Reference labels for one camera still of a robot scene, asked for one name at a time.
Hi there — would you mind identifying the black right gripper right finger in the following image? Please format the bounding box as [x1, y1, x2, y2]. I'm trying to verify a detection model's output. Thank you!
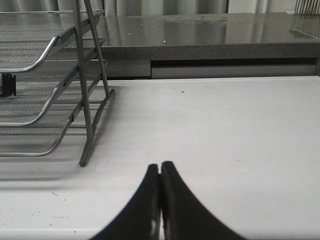
[160, 161, 244, 240]

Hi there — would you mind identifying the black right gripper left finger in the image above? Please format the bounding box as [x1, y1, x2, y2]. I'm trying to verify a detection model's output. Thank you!
[92, 164, 160, 240]

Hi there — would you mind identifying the silver mesh tray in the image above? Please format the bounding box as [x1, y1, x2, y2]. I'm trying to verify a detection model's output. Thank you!
[0, 37, 108, 130]
[0, 58, 109, 158]
[0, 9, 105, 74]

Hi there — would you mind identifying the silver bottom mesh tray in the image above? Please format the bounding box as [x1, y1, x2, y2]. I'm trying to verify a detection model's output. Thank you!
[0, 58, 109, 158]

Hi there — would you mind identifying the grey stone counter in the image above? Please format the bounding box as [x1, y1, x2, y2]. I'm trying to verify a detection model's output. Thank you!
[98, 12, 320, 79]

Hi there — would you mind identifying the silver top mesh tray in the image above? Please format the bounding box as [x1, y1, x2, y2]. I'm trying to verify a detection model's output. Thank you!
[0, 9, 105, 74]

